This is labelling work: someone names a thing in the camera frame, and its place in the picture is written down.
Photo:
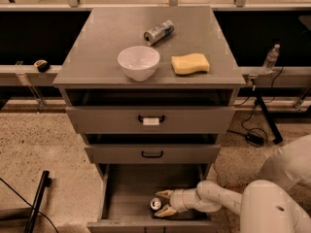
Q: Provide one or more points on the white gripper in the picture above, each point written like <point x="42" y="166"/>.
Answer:
<point x="178" y="200"/>

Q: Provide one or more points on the blue pepsi can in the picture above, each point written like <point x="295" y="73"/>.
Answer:
<point x="155" y="205"/>

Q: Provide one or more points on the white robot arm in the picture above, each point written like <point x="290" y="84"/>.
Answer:
<point x="265" y="205"/>

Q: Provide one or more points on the bottom grey drawer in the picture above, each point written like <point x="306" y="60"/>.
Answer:
<point x="128" y="190"/>

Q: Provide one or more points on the grey drawer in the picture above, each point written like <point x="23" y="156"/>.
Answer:
<point x="152" y="154"/>
<point x="147" y="120"/>
<point x="128" y="190"/>

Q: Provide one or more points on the middle grey drawer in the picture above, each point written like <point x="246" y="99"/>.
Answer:
<point x="152" y="154"/>

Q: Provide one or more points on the grey drawer cabinet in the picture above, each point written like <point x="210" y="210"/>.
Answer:
<point x="150" y="85"/>

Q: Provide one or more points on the top grey drawer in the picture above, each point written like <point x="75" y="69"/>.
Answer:
<point x="147" y="120"/>

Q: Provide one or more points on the silver can lying down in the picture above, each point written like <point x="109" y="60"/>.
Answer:
<point x="159" y="32"/>

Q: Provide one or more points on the black stand leg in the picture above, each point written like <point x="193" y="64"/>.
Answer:
<point x="259" y="101"/>

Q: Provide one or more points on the white ceramic bowl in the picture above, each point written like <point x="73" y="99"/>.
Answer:
<point x="139" y="62"/>

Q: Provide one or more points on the yellow sponge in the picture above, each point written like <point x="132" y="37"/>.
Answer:
<point x="190" y="63"/>

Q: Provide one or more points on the clear plastic water bottle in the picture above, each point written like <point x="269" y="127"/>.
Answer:
<point x="271" y="59"/>

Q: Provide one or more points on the black bar with cable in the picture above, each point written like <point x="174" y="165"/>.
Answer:
<point x="33" y="210"/>

